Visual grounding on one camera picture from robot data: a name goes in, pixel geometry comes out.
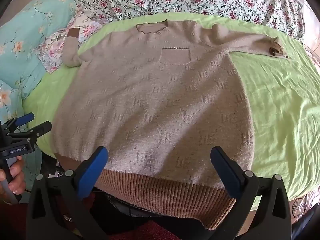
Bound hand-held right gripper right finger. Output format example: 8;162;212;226
210;146;292;240

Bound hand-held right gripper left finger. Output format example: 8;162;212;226
26;146;108;240

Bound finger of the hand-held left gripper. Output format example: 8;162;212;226
4;112;35;131
6;121;52;140

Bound beige knit sweater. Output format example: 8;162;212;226
51;19;292;230

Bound person's left hand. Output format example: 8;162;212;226
0;156;27;196

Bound pastel floral pillow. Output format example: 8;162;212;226
34;14;110;74

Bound turquoise floral pillow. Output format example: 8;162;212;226
0;0;85;130

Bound white printed cloth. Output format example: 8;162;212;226
289;187;318;222

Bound dark red cloth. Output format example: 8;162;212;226
0;192;187;240

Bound light green bed sheet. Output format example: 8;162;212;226
22;12;320;212

